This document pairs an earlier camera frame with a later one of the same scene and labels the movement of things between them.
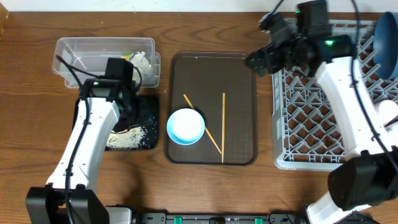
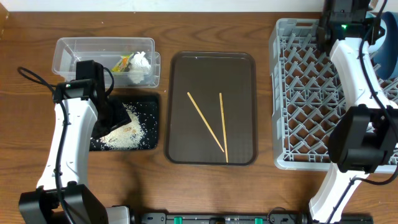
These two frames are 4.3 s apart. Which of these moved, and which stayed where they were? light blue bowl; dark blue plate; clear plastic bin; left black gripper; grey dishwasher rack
Moved: left black gripper; light blue bowl
Stayed: dark blue plate; clear plastic bin; grey dishwasher rack
